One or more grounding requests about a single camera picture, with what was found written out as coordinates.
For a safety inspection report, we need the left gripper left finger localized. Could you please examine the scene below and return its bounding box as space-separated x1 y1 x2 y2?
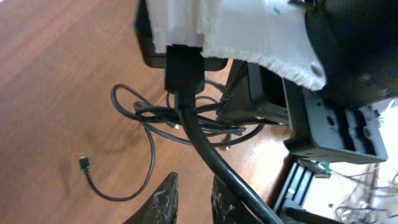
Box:
123 172 178 224

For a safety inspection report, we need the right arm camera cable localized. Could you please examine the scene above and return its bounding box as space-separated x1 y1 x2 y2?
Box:
164 45 285 224

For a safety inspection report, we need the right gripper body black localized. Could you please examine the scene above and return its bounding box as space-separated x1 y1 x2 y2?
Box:
216 60 289 125

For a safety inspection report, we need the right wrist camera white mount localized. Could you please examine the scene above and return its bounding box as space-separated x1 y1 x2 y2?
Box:
135 0 326 91

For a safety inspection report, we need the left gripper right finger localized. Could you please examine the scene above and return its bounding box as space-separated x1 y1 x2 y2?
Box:
211 175 258 224

